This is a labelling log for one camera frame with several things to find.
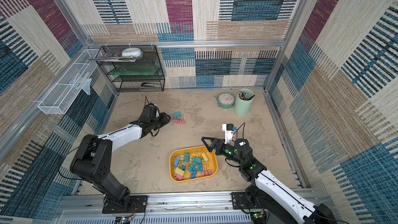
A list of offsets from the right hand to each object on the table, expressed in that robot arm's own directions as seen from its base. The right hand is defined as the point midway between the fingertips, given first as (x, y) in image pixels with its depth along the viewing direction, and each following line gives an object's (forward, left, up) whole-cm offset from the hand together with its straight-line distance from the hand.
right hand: (206, 138), depth 74 cm
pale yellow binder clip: (-11, +13, -13) cm, 22 cm away
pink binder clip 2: (-13, +14, -15) cm, 24 cm away
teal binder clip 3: (-5, +4, -16) cm, 17 cm away
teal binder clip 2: (+27, +19, -17) cm, 37 cm away
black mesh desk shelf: (+46, +45, +6) cm, 65 cm away
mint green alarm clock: (+38, -15, -16) cm, 44 cm away
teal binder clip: (-3, +11, -15) cm, 19 cm away
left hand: (+20, +22, -10) cm, 31 cm away
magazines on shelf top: (+45, +51, +15) cm, 70 cm away
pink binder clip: (+21, +16, -18) cm, 32 cm away
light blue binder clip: (-4, +16, -17) cm, 24 cm away
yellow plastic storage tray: (-6, +7, -16) cm, 19 cm away
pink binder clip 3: (-11, 0, -16) cm, 20 cm away
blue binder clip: (-11, +7, -18) cm, 22 cm away
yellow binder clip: (-2, +1, -16) cm, 16 cm away
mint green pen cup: (+26, -23, -5) cm, 35 cm away
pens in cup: (+29, -23, -2) cm, 37 cm away
